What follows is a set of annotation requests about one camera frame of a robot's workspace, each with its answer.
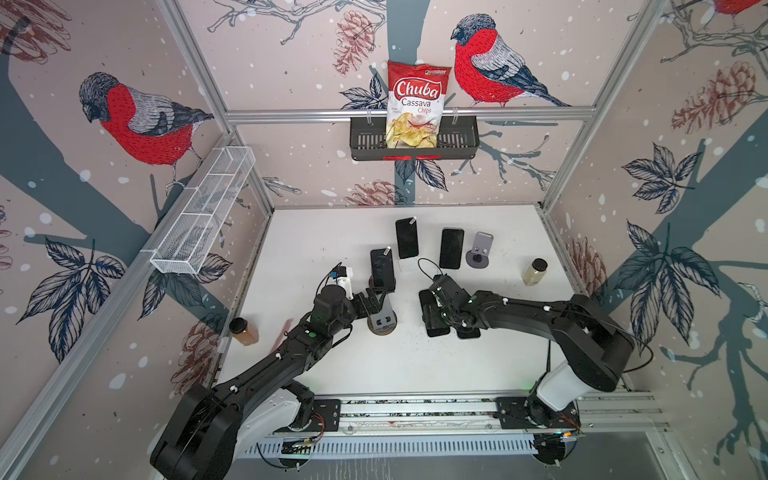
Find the red cassava chips bag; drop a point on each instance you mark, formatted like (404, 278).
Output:
(416, 97)

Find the purple edged phone on stand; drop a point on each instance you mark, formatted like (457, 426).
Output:
(382, 270)

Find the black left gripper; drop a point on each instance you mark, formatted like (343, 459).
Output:
(375, 306)

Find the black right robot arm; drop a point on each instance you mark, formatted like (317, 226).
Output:
(596, 350)

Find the black wall basket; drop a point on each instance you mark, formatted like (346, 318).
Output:
(457, 139)

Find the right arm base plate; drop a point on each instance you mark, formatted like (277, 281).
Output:
(522, 413)

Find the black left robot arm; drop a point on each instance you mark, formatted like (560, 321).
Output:
(211, 426)

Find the grey round phone stand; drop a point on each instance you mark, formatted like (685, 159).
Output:
(478, 256)

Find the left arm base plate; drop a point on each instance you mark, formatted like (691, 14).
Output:
(322, 415)

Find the black phone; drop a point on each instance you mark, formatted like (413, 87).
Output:
(431, 316)
(466, 333)
(407, 237)
(451, 248)

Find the wooden round phone stand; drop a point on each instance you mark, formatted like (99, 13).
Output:
(384, 321)

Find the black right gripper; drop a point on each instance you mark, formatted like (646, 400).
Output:
(429, 312)

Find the white wire mesh basket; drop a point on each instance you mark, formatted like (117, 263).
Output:
(193, 233)

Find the yellow liquid jar black lid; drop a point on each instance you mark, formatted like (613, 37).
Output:
(535, 272)

